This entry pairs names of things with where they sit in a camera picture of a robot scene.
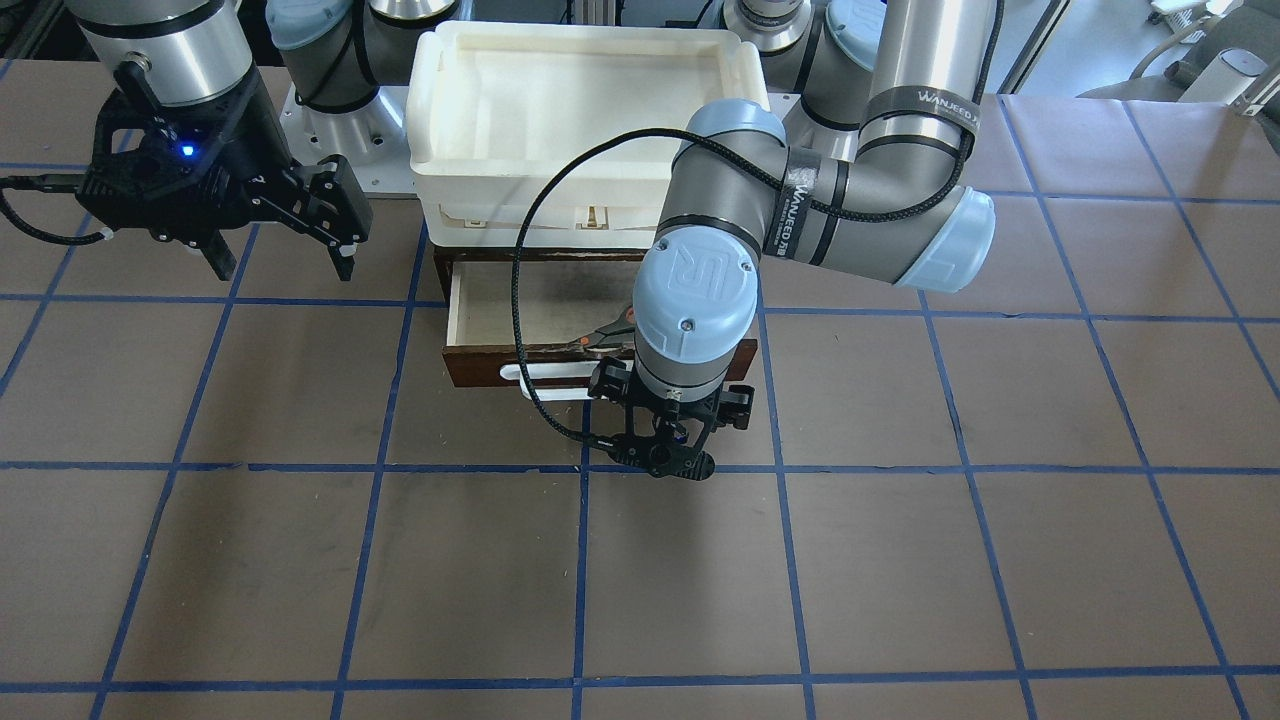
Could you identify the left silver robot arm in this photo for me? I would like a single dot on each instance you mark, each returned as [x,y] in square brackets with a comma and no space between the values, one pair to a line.
[863,178]

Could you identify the white plastic tray box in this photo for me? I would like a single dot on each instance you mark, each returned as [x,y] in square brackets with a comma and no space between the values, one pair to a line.
[496,109]

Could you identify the wooden drawer with white handle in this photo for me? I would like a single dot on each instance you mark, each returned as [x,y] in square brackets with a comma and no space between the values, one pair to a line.
[560,300]

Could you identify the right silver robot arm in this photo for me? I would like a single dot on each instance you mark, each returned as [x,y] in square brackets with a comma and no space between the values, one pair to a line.
[344,57]

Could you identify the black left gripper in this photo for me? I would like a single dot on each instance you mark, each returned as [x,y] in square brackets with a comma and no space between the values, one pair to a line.
[607,383]

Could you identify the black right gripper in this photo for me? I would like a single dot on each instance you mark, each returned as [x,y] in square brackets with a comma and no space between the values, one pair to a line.
[252,135]

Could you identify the grey orange handled scissors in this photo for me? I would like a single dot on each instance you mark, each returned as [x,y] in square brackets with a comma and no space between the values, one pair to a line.
[611,337]

